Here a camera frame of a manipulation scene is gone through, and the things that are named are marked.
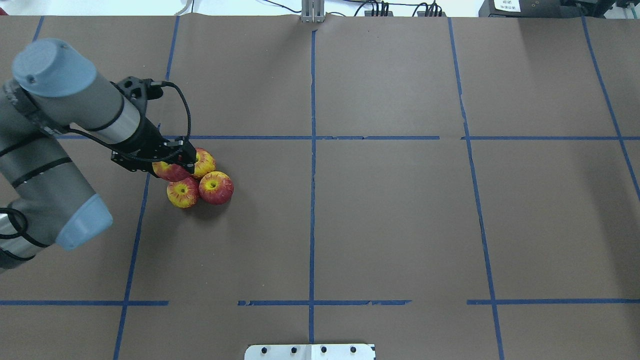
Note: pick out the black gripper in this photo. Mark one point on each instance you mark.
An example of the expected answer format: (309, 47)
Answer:
(145, 140)

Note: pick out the red yellow apple far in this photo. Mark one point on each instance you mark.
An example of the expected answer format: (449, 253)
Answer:
(205, 163)

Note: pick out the black box on table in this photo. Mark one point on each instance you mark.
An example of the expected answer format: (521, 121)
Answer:
(543, 9)

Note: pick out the aluminium frame post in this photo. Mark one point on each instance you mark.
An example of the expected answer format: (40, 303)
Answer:
(313, 11)

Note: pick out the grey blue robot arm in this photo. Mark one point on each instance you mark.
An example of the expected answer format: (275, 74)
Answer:
(55, 90)

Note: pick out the red yellow apple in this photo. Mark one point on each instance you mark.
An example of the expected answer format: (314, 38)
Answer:
(184, 193)
(205, 163)
(216, 188)

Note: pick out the red yellow apple near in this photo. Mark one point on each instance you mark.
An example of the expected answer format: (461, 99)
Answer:
(216, 188)

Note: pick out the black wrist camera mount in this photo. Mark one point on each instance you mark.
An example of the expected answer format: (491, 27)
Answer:
(139, 91)

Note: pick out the red yellow apple carried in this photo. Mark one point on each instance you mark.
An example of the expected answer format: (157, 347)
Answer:
(169, 172)

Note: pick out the red yellow apple left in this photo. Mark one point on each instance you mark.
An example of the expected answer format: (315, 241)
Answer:
(184, 193)

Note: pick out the brown paper table mat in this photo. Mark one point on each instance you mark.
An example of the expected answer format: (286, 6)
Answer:
(445, 189)

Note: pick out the white pedestal column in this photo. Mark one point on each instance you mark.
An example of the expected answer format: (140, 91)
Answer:
(328, 351)

